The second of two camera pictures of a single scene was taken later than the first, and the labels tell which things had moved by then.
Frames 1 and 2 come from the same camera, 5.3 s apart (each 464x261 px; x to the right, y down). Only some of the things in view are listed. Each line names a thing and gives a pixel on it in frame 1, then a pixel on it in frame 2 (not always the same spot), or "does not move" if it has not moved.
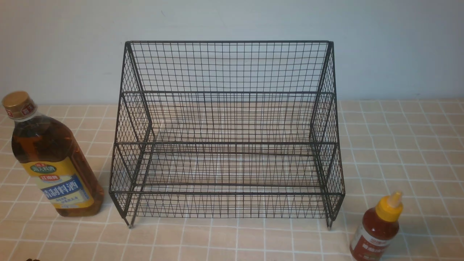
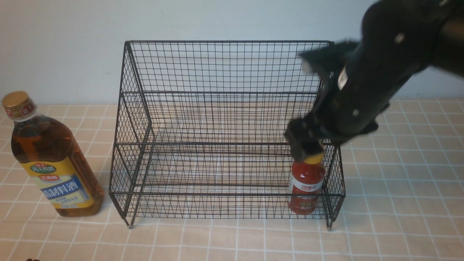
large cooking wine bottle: x=54 y=158 does not move
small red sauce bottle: x=380 y=225 -> x=307 y=180
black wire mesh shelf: x=228 y=129 does not move
